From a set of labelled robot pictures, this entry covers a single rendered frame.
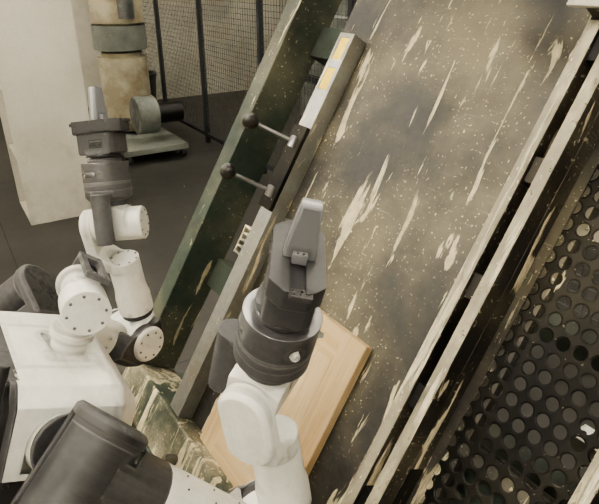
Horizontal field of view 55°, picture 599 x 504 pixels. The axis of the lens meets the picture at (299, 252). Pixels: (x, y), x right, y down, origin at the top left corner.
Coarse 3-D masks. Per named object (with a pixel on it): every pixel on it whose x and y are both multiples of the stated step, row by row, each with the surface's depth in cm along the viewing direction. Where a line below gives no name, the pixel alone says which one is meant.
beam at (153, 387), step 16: (128, 368) 156; (144, 368) 151; (160, 368) 155; (128, 384) 153; (144, 384) 147; (160, 384) 146; (176, 384) 151; (144, 400) 145; (160, 400) 140; (144, 416) 144; (160, 416) 138; (176, 416) 135; (144, 432) 142; (160, 432) 136; (176, 432) 132; (192, 432) 131; (160, 448) 135; (176, 448) 130; (192, 448) 126; (176, 464) 129; (192, 464) 124; (208, 464) 121; (208, 480) 119; (224, 480) 118
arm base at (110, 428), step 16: (80, 400) 74; (80, 416) 66; (96, 416) 65; (112, 416) 73; (96, 432) 65; (112, 432) 65; (128, 432) 66; (48, 448) 70; (128, 448) 66; (144, 448) 69; (16, 496) 68
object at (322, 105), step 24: (360, 48) 125; (336, 72) 124; (312, 96) 128; (336, 96) 126; (312, 120) 126; (312, 144) 127; (288, 192) 128; (264, 216) 130; (264, 240) 130; (240, 264) 132; (240, 288) 131; (216, 312) 134; (216, 336) 132; (192, 360) 136; (192, 384) 134; (192, 408) 136
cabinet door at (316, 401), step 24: (336, 336) 107; (312, 360) 111; (336, 360) 106; (360, 360) 102; (312, 384) 109; (336, 384) 104; (216, 408) 128; (288, 408) 112; (312, 408) 107; (336, 408) 103; (216, 432) 126; (312, 432) 106; (216, 456) 124; (312, 456) 105; (240, 480) 117
